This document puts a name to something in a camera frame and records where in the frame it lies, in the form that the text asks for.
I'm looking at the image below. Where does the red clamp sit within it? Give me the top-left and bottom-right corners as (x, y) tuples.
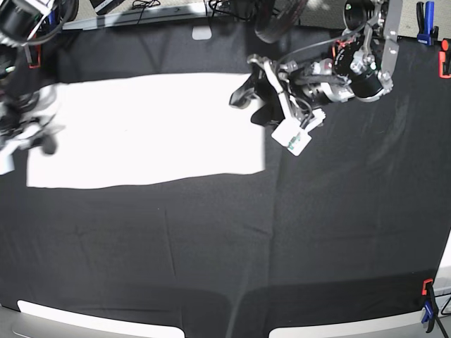
(438, 38), (451, 79)
(25, 45), (42, 69)
(421, 278), (433, 296)

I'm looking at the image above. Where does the red clamp upper right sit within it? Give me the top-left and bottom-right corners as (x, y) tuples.
(438, 38), (451, 79)

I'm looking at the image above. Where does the blue clamp lower right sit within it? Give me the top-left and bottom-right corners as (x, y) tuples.
(421, 287), (438, 334)

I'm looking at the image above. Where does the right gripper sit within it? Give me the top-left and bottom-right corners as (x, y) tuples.
(1, 105), (63, 155)

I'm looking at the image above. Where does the camera mount pole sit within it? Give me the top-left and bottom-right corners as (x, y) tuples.
(250, 0), (308, 44)

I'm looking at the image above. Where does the red clamp upper left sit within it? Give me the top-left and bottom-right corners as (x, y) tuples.
(25, 45), (42, 69)

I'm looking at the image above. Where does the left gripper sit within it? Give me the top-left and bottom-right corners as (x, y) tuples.
(228, 54), (326, 130)

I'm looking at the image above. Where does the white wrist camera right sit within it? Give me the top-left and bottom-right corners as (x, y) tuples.
(0, 143), (16, 175)

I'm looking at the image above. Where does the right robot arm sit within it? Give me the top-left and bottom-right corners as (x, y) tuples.
(1, 1), (78, 155)

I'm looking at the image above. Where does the black table cloth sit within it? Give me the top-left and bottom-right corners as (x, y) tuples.
(1, 23), (450, 337)

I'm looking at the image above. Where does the white printed t-shirt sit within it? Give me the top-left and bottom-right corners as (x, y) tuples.
(26, 73), (265, 189)

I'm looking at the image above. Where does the red clamp lower right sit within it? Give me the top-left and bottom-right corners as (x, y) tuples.
(421, 278), (433, 296)

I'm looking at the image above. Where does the blue clamp upper right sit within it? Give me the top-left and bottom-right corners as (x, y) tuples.
(416, 1), (439, 46)

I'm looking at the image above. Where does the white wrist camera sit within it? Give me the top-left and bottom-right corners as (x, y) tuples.
(271, 119), (311, 156)
(0, 143), (16, 175)

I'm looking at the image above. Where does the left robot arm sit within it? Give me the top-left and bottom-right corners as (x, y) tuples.
(229, 1), (402, 130)

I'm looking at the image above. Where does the blue clamp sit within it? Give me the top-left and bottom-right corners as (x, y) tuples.
(416, 1), (439, 46)
(421, 287), (438, 334)

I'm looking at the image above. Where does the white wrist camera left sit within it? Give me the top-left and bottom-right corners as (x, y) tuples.
(271, 119), (311, 156)

